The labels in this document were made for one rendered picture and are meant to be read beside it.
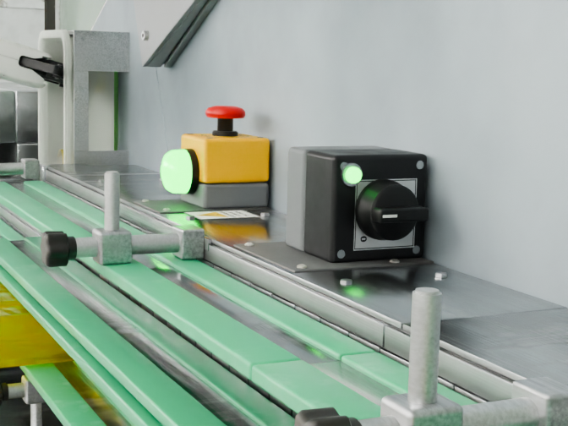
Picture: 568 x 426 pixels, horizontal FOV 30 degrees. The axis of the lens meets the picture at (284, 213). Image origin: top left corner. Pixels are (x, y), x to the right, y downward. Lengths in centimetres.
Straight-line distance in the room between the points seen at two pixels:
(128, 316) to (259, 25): 32
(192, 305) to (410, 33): 28
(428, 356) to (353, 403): 9
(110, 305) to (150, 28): 40
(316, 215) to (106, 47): 77
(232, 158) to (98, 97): 50
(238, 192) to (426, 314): 62
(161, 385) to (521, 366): 33
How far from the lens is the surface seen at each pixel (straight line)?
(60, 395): 109
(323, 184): 78
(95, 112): 150
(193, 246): 87
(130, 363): 85
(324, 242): 78
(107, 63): 150
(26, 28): 511
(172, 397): 77
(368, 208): 76
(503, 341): 59
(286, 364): 58
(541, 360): 55
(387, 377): 57
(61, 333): 102
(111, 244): 85
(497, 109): 74
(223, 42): 118
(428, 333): 44
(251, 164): 104
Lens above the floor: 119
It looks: 25 degrees down
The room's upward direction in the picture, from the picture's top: 92 degrees counter-clockwise
